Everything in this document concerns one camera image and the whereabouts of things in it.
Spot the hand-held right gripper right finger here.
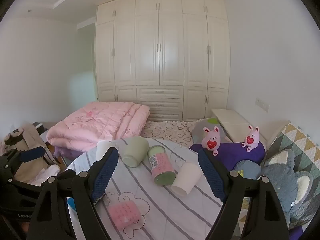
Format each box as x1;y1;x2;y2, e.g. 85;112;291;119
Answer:
198;148;291;240

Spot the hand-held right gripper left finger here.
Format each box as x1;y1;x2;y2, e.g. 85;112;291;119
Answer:
26;146;119;240

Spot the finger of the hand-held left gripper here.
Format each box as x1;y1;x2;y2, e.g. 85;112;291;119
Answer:
4;147;46;167

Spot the white cup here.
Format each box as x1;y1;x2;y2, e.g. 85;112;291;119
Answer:
96;140;112;161
171;162;202;196

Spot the green cup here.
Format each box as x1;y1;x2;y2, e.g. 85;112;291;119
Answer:
122;137;150;168

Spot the beige jacket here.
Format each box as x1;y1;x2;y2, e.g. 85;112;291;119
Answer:
0;123;62;183

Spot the white cloth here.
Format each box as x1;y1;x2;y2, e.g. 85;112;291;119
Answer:
32;164;62;187

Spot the purple pillow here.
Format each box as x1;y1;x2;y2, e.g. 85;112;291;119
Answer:
189;140;266;173

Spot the pink bunny toy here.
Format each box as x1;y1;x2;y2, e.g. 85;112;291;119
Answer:
201;126;221;157
241;125;260;152

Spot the blue grey cushion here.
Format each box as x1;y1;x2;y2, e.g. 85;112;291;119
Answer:
233;160;262;180

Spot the grey pillow with green dot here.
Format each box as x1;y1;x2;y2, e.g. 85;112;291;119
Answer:
188;118;233;145

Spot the pink packet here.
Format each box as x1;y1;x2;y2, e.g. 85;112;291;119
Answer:
108;201;140;229

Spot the pink quilt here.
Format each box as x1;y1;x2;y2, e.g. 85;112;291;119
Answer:
46;101;151;153

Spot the green can with pink label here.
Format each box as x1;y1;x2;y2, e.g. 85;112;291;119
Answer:
147;145;177;186

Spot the striped white tablecloth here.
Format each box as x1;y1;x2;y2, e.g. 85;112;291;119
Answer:
64;137;247;240

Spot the heart print bed sheet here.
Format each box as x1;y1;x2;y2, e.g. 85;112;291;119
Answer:
141;121;198;148

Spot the grey elephant plush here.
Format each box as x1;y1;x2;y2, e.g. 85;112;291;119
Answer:
259;148;315;230

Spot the triangle patchwork quilt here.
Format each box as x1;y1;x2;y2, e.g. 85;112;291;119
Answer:
264;122;320;180

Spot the cream wardrobe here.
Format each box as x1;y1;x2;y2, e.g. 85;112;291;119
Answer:
95;0;231;123

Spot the wall switch panel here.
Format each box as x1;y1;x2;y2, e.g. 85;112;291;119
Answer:
255;97;270;113

